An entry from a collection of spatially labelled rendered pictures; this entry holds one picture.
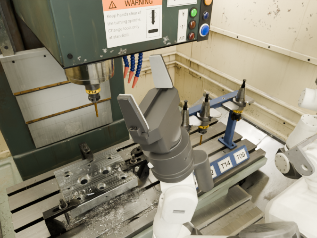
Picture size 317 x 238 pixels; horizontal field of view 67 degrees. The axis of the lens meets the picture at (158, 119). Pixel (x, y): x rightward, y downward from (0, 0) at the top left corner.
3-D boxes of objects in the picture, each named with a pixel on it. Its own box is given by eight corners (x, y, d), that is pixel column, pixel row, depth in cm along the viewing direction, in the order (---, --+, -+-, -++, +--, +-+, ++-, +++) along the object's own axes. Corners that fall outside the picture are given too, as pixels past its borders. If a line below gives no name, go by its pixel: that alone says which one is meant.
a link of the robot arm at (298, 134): (312, 117, 88) (290, 151, 101) (287, 121, 86) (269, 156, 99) (334, 137, 80) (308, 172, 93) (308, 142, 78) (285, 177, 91)
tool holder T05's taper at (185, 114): (183, 118, 99) (184, 104, 95) (191, 123, 96) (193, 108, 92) (176, 122, 96) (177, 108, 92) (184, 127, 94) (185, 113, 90)
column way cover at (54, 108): (115, 123, 151) (106, 39, 122) (34, 150, 129) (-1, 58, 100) (112, 119, 155) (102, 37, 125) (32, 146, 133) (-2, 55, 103)
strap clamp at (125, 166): (149, 174, 117) (149, 150, 108) (125, 186, 111) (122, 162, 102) (145, 169, 119) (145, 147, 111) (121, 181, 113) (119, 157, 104)
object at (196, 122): (204, 123, 99) (204, 122, 98) (195, 128, 96) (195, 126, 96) (193, 115, 103) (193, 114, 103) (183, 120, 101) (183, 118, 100)
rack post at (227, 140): (237, 146, 134) (249, 99, 117) (230, 149, 132) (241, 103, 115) (223, 136, 141) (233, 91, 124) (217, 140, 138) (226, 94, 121)
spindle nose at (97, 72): (101, 62, 90) (96, 29, 83) (123, 77, 80) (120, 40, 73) (58, 72, 82) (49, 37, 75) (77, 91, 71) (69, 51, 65)
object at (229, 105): (240, 108, 109) (241, 106, 108) (232, 112, 106) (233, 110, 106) (229, 101, 113) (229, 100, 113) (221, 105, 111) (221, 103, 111)
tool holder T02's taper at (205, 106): (203, 110, 104) (205, 97, 100) (212, 114, 101) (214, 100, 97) (196, 114, 101) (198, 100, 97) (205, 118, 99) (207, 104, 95)
